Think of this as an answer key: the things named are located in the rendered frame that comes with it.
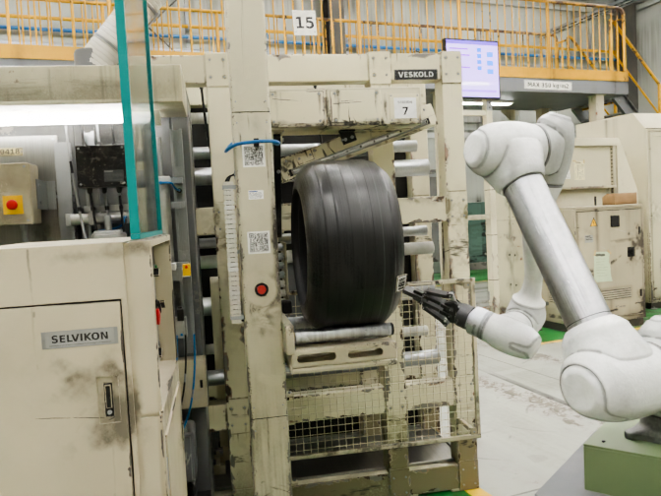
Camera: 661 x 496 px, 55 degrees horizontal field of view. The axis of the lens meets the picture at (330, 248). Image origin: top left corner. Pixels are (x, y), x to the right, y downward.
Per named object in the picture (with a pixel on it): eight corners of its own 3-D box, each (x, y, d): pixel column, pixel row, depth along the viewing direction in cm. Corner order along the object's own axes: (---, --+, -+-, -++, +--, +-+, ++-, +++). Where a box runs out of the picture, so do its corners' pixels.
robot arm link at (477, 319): (478, 345, 189) (460, 337, 192) (492, 331, 195) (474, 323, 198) (484, 322, 184) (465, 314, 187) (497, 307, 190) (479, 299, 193)
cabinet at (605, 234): (579, 336, 611) (575, 207, 604) (539, 327, 665) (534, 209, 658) (648, 325, 644) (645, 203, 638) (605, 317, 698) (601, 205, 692)
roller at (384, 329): (292, 337, 206) (290, 328, 210) (291, 346, 209) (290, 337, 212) (394, 328, 212) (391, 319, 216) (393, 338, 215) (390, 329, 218)
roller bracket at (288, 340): (286, 356, 203) (284, 326, 203) (275, 334, 242) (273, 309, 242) (297, 355, 204) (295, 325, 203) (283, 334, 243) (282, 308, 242)
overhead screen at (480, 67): (447, 97, 583) (445, 37, 580) (444, 98, 588) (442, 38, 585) (501, 98, 605) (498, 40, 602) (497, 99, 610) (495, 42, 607)
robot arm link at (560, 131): (541, 173, 178) (505, 173, 172) (557, 109, 172) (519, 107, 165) (577, 186, 167) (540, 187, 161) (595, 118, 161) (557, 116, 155)
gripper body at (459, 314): (467, 313, 188) (440, 301, 192) (463, 336, 192) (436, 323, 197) (478, 302, 193) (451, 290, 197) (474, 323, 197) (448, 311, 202)
